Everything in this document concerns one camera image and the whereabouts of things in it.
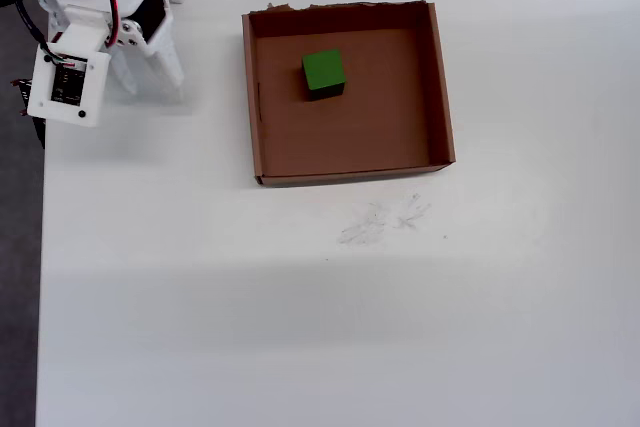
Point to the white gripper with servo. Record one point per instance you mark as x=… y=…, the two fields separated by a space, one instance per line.
x=161 y=58

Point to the white square camera mount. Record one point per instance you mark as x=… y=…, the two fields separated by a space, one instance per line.
x=67 y=87

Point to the green wooden cube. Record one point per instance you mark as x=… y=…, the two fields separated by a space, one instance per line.
x=324 y=69

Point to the brown cardboard box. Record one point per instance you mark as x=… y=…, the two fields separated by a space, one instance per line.
x=350 y=137

